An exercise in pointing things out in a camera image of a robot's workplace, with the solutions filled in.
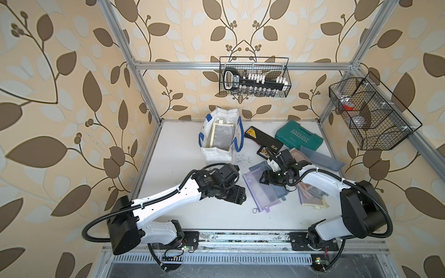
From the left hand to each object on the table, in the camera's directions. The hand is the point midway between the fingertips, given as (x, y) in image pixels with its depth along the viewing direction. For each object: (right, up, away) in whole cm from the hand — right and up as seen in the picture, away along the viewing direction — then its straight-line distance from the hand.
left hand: (239, 195), depth 73 cm
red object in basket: (+52, +41, +7) cm, 66 cm away
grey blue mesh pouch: (+50, +12, +26) cm, 58 cm away
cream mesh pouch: (-8, +26, +22) cm, 35 cm away
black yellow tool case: (+19, +22, +35) cm, 45 cm away
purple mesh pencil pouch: (+13, -4, +14) cm, 19 cm away
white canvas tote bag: (-11, +16, +10) cm, 22 cm away
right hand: (+14, +2, +15) cm, 21 cm away
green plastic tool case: (+36, +26, +34) cm, 56 cm away
